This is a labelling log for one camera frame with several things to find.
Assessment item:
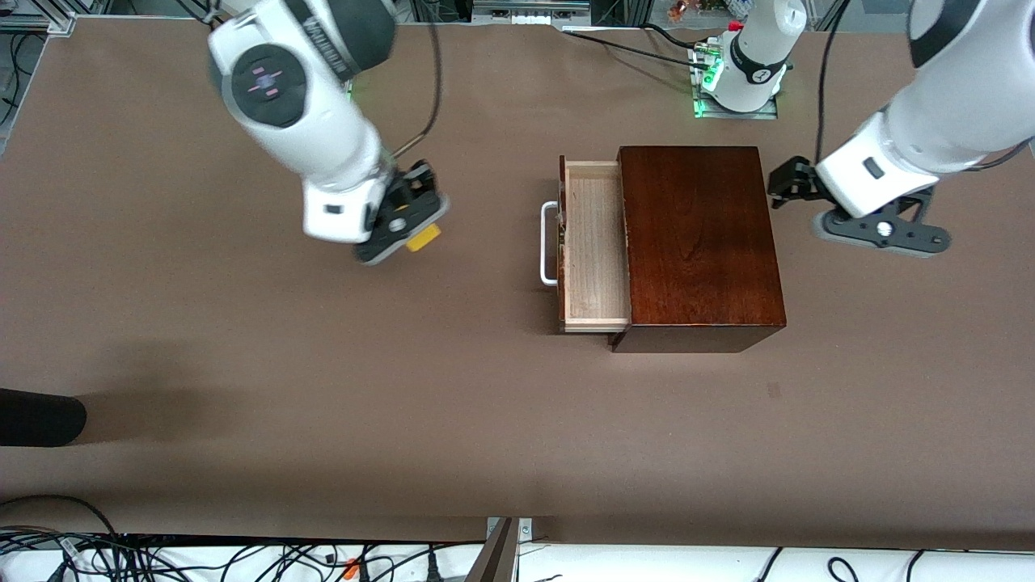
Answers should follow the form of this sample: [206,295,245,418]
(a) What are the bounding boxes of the wooden drawer with white handle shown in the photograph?
[540,155,632,335]

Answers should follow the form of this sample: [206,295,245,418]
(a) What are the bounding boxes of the dark brown wooden cabinet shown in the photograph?
[608,145,789,354]

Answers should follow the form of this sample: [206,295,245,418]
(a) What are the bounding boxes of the dark grey metal beam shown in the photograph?
[465,517,520,582]

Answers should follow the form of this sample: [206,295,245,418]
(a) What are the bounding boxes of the white lower shelf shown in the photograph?
[0,533,1035,582]

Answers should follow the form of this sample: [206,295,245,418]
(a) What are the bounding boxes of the black cylindrical object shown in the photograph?
[0,388,88,448]

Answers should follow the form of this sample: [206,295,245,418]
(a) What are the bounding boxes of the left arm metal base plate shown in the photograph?
[691,48,779,120]

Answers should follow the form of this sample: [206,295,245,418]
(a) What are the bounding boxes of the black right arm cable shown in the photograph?
[388,20,444,162]

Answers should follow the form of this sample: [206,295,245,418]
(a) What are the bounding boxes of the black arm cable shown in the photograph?
[815,0,850,167]
[388,20,444,162]

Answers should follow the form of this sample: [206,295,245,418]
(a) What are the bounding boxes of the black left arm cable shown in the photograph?
[815,0,850,167]

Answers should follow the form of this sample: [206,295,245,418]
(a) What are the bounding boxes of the black cable across table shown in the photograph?
[562,23,716,74]

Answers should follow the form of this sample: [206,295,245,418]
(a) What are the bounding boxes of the metal frame with white strip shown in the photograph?
[471,0,593,27]

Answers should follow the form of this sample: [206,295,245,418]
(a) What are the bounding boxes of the small metal corner bracket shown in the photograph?
[486,517,534,559]

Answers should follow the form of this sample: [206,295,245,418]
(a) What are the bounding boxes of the tangled black cables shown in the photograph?
[0,495,486,582]

